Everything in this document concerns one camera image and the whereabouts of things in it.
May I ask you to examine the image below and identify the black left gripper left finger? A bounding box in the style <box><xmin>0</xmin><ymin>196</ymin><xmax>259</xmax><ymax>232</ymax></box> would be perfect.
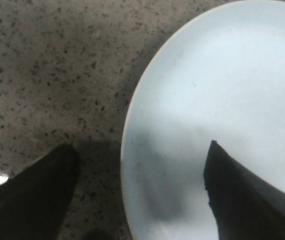
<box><xmin>0</xmin><ymin>144</ymin><xmax>80</xmax><ymax>240</ymax></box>

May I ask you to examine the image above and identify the light blue round plate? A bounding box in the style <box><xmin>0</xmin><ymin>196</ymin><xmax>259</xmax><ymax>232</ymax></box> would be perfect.
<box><xmin>120</xmin><ymin>0</ymin><xmax>285</xmax><ymax>240</ymax></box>

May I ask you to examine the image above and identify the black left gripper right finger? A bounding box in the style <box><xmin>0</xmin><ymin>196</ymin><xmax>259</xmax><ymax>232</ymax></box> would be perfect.
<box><xmin>203</xmin><ymin>140</ymin><xmax>285</xmax><ymax>240</ymax></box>

